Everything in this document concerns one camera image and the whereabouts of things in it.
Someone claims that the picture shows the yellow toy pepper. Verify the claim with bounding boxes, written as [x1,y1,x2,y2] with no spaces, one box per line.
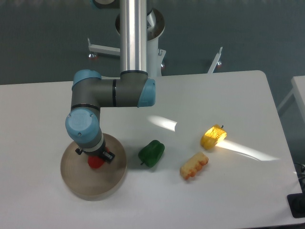
[200,124,227,150]

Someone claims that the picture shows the toy corn piece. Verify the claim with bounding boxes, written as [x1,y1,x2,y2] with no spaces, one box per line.
[180,152,209,180]

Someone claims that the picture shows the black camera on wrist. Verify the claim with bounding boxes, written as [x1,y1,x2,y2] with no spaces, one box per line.
[75,148,82,155]

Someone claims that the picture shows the red toy pepper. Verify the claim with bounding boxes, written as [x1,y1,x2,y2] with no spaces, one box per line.
[87,153,108,169]

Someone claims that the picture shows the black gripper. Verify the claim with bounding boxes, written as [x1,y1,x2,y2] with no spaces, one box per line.
[81,147,115,163]

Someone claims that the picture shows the black box at table edge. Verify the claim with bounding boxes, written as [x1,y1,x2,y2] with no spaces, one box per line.
[287,193,305,219]

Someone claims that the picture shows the green toy pepper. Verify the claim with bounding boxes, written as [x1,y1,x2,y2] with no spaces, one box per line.
[138,140,165,168]

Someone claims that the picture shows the black cables at right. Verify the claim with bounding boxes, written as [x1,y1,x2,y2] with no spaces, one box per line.
[294,162,305,194]

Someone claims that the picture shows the beige round plate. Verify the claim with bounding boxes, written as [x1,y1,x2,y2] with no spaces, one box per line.
[60,134,127,200]

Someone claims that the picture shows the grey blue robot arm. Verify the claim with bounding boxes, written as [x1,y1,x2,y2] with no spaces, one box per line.
[65,0,156,163]

